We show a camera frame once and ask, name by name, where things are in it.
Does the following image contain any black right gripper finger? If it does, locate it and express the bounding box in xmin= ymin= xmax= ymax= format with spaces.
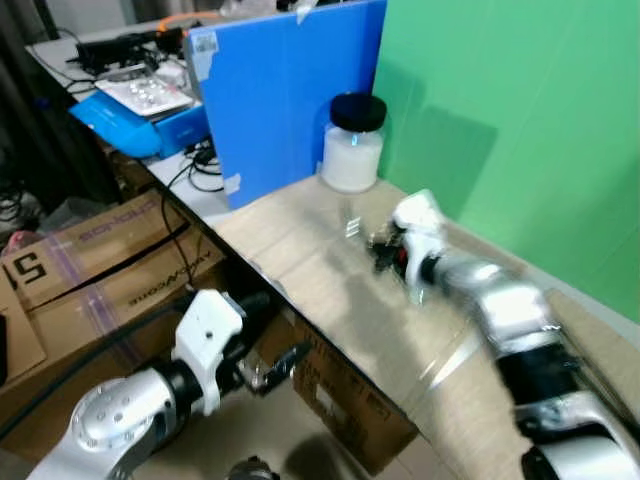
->
xmin=366 ymin=230 xmax=397 ymax=277

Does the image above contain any small clear glass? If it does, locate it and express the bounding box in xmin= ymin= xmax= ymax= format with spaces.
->
xmin=338 ymin=196 xmax=367 ymax=243

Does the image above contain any beige table mat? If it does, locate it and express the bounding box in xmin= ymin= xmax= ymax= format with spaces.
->
xmin=212 ymin=176 xmax=640 ymax=480

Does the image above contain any brown cardboard box under table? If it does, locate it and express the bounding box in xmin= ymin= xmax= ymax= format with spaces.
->
xmin=268 ymin=312 xmax=421 ymax=477

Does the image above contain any white jar with black lid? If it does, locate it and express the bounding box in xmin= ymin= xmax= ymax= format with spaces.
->
xmin=320 ymin=93 xmax=389 ymax=194

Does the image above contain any large printed cardboard box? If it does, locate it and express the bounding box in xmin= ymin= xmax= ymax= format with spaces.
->
xmin=0 ymin=188 xmax=233 ymax=441

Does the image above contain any green backdrop panel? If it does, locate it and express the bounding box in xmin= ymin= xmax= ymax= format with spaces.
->
xmin=372 ymin=0 xmax=640 ymax=323

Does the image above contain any blue corrugated plastic board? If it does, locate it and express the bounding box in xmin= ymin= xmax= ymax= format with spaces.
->
xmin=182 ymin=0 xmax=389 ymax=212

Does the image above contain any blue device with white keypad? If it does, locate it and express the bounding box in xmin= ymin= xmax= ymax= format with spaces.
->
xmin=68 ymin=62 xmax=212 ymax=161

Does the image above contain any black electronic box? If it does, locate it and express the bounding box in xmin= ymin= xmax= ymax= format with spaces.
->
xmin=75 ymin=28 xmax=189 ymax=77

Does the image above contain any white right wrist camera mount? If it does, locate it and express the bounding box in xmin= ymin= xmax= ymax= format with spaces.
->
xmin=391 ymin=189 xmax=448 ymax=267

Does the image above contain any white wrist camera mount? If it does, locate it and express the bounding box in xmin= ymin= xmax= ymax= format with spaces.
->
xmin=391 ymin=189 xmax=448 ymax=267
xmin=171 ymin=289 xmax=245 ymax=417

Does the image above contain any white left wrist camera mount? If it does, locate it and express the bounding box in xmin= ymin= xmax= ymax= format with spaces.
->
xmin=171 ymin=289 xmax=245 ymax=417

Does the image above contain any thin black table cable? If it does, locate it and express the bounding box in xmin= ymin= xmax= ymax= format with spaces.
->
xmin=158 ymin=138 xmax=227 ymax=301

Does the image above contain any orange cable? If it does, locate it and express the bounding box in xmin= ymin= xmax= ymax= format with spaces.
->
xmin=158 ymin=9 xmax=227 ymax=31

